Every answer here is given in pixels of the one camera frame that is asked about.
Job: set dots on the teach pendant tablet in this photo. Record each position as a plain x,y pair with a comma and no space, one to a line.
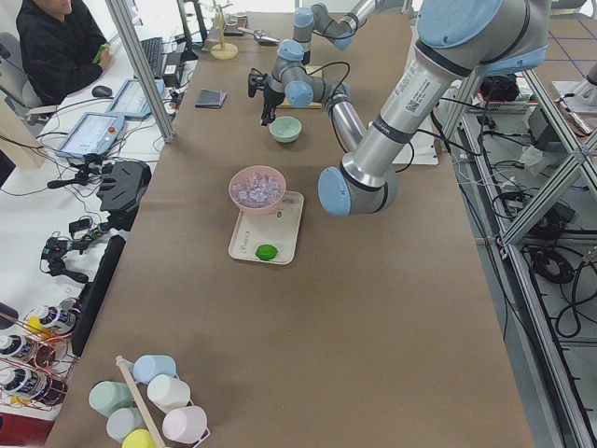
93,134
130,101

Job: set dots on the mint green bowl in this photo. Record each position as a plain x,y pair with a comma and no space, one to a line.
285,129

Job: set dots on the blue plastic cup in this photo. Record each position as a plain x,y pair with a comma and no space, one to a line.
147,367

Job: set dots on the green plastic cup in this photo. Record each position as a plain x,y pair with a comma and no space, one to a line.
107,397

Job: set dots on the copper wire basket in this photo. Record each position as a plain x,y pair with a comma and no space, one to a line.
36,356

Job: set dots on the teach pendant tablet far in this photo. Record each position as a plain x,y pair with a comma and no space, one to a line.
130,101

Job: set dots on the white plastic cup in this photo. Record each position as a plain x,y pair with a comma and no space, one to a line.
168,393

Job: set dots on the black computer mouse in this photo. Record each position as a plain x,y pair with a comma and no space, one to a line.
101,91

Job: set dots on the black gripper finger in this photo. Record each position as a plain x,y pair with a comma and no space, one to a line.
266,115
271,113

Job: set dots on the grey plastic cup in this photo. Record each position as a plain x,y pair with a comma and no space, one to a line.
122,422

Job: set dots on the aluminium frame post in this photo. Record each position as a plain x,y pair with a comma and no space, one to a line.
128,36

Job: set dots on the seated person black jacket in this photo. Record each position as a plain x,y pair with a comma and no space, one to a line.
63,49

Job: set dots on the pink plastic cup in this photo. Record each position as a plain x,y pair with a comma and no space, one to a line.
186,425

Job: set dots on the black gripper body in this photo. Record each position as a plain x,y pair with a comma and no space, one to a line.
270,95

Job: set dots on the wooden mug tree stand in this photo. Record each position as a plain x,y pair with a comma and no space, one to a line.
222,50

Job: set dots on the yellow plastic cup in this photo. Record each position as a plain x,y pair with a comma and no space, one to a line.
139,438

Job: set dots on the pink bowl of ice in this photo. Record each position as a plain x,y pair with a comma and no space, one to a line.
257,190

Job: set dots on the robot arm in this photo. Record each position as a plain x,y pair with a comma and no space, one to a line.
297,50
454,39

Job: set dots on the black long bar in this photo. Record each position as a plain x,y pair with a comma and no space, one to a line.
92,296

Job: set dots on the grey folded cloth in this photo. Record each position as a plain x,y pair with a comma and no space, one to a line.
211,99

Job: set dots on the cream rabbit tray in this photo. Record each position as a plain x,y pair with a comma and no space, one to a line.
279,229

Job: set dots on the black keyboard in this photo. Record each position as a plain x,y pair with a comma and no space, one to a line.
152,48

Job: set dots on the metal ice scoop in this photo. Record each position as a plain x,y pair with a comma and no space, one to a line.
261,37

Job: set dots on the green lime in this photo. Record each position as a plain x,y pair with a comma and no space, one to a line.
266,252

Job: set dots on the teach pendant tablet near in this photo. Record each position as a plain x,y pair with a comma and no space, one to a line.
93,134

